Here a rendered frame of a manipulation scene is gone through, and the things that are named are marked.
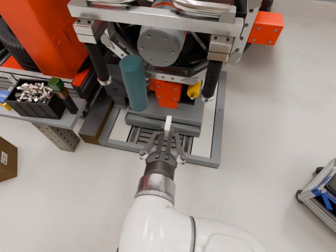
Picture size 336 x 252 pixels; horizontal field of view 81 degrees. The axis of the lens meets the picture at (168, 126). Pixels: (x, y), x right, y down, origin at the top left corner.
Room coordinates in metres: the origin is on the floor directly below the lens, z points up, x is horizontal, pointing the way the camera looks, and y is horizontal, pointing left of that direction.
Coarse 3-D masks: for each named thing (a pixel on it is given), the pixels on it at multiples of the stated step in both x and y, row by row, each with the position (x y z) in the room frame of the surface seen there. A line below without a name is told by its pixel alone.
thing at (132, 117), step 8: (128, 112) 0.77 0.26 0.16; (136, 112) 0.77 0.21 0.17; (128, 120) 0.72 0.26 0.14; (136, 120) 0.71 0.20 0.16; (144, 120) 0.72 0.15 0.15; (152, 120) 0.72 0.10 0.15; (160, 120) 0.72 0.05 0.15; (152, 128) 0.69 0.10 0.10; (176, 128) 0.65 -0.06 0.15; (184, 128) 0.64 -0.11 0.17; (192, 128) 0.66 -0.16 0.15; (200, 128) 0.64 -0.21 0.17
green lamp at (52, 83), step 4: (52, 80) 0.57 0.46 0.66; (56, 80) 0.57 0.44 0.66; (60, 80) 0.58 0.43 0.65; (48, 84) 0.55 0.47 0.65; (52, 84) 0.55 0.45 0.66; (56, 84) 0.55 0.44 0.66; (60, 84) 0.56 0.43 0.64; (52, 88) 0.55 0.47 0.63; (56, 88) 0.55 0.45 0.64; (60, 88) 0.55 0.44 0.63
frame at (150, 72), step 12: (252, 0) 0.59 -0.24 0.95; (252, 12) 0.59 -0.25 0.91; (108, 24) 0.74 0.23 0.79; (252, 24) 0.59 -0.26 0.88; (108, 36) 0.69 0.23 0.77; (120, 36) 0.74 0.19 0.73; (240, 36) 0.59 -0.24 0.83; (120, 48) 0.69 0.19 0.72; (132, 48) 0.73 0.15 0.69; (240, 48) 0.59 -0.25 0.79; (144, 60) 0.71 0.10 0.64; (228, 60) 0.59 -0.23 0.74; (144, 72) 0.66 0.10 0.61; (156, 72) 0.66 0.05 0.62; (168, 72) 0.66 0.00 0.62; (180, 72) 0.67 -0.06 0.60; (192, 72) 0.65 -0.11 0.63; (204, 72) 0.61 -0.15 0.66
